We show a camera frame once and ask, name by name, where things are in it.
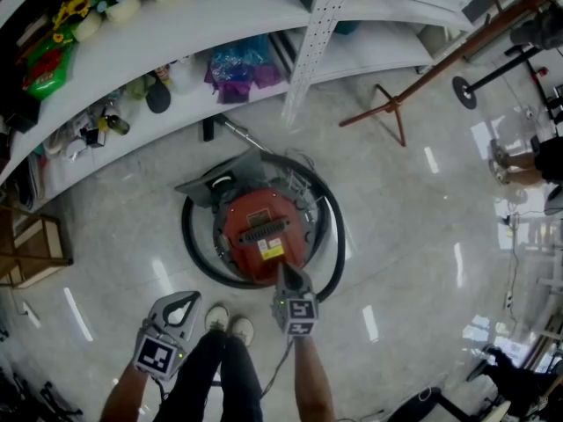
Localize small black box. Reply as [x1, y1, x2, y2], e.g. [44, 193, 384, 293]
[80, 127, 107, 149]

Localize sunflower pot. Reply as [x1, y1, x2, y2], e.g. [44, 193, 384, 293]
[51, 0, 104, 44]

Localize brown wooden coat stand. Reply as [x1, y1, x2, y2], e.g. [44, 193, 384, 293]
[338, 0, 563, 149]

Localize person's right white shoe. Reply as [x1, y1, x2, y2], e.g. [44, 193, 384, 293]
[228, 316, 255, 347]

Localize grey vacuum floor nozzle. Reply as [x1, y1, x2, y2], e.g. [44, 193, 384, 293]
[174, 147, 269, 211]

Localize blue and purple plastic bags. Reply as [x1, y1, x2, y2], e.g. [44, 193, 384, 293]
[203, 34, 283, 106]

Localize person's left white shoe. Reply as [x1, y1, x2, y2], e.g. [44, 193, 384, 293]
[203, 303, 231, 334]

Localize person's dark trouser legs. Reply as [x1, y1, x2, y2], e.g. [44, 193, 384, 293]
[152, 329, 265, 422]

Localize person's white shoe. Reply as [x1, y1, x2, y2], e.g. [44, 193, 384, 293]
[228, 316, 255, 347]
[203, 303, 231, 334]

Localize person's left forearm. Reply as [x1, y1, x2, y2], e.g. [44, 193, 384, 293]
[99, 360, 150, 422]

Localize wooden stool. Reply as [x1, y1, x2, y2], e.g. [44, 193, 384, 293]
[0, 203, 75, 290]

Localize green cloth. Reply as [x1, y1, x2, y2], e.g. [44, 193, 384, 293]
[124, 74, 157, 101]

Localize dark bottle with yellow label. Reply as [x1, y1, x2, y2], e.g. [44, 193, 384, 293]
[97, 113, 131, 137]

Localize white plastic bag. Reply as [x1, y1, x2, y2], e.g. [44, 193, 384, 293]
[168, 54, 208, 97]

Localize right gripper grey cable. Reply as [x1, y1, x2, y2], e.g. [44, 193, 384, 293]
[260, 339, 295, 398]

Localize person's right forearm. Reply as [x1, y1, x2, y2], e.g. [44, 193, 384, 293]
[291, 335, 336, 422]

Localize red vacuum cleaner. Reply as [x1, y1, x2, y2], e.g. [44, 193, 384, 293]
[212, 181, 318, 286]

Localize black round-base stand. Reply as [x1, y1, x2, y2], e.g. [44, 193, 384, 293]
[451, 45, 543, 111]

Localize white perforated shelf post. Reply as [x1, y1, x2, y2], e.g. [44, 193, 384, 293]
[280, 0, 361, 127]

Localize green snack bag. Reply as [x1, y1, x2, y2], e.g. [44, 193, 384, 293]
[21, 36, 77, 102]

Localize black vacuum hose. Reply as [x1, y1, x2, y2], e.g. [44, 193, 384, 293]
[180, 151, 347, 304]

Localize black cap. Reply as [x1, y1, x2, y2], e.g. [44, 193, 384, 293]
[145, 81, 172, 114]

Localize white shelving unit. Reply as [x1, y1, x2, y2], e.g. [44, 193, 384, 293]
[0, 0, 485, 201]

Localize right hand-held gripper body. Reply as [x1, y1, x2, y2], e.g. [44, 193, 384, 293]
[270, 273, 320, 338]

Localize metal vacuum wand tube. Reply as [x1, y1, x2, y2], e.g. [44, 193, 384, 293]
[202, 113, 274, 154]

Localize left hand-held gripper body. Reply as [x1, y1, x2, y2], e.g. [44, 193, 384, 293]
[133, 306, 194, 382]

